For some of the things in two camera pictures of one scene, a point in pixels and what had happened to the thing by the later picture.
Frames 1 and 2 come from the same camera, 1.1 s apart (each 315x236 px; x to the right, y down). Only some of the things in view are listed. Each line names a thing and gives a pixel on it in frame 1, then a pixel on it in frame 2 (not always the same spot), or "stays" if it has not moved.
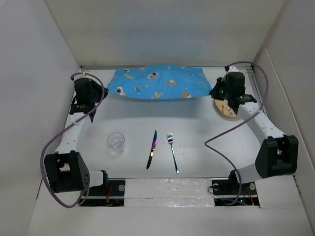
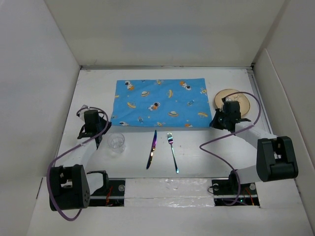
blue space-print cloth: (159, 82) to (167, 103)
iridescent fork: (171, 141) stays
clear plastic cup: (115, 141) stays
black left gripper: (94, 84) to (103, 120)
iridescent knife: (151, 154) stays
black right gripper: (214, 92) to (214, 123)
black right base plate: (227, 193) stays
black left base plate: (111, 193) stays
